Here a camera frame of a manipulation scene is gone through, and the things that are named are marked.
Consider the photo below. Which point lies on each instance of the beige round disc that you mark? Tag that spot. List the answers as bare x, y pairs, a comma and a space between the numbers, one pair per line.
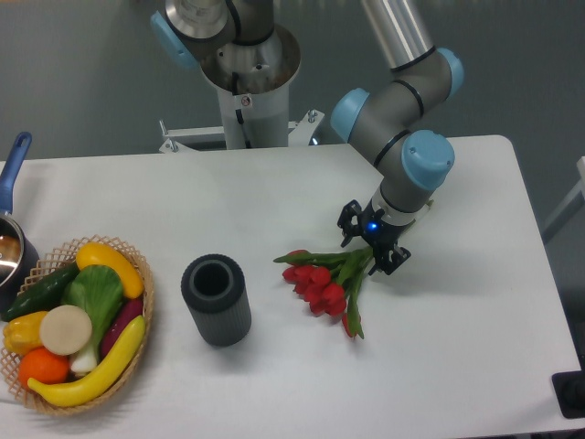
65, 330

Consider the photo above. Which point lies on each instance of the green cucumber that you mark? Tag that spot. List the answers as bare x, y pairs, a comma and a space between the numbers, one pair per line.
43, 295

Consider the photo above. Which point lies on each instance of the purple sweet potato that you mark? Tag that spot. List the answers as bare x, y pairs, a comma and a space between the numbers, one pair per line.
127, 313

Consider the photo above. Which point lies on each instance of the orange fruit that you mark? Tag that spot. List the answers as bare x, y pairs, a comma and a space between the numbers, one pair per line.
43, 365

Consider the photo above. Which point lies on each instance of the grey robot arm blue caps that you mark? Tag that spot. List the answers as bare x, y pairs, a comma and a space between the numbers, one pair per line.
413, 164

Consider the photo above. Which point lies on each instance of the red tulip bouquet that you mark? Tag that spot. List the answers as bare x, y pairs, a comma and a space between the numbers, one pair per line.
330, 283

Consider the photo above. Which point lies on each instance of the black device at table edge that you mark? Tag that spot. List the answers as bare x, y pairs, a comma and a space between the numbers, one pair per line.
569, 389

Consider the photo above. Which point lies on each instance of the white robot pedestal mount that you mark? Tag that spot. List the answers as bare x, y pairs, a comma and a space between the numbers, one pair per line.
252, 85

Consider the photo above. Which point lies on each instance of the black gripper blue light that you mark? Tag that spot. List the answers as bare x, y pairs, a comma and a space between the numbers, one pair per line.
379, 234

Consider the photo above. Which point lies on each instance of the dark grey ribbed vase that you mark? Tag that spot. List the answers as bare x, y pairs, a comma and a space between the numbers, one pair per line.
214, 289

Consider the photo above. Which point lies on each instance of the yellow banana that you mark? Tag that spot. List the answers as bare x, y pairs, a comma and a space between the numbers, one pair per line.
98, 381

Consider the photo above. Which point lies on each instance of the yellow bell pepper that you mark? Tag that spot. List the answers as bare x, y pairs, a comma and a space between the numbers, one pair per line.
22, 334

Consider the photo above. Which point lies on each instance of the green bok choy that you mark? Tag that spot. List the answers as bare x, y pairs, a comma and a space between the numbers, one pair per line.
98, 291

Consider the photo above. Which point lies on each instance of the blue handled saucepan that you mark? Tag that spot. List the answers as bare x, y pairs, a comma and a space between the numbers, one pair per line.
18, 254

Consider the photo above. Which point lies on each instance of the woven wicker basket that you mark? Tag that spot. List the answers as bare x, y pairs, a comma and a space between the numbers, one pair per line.
53, 260

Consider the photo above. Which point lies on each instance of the white frame at right edge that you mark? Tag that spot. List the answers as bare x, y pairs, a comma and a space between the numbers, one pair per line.
566, 209

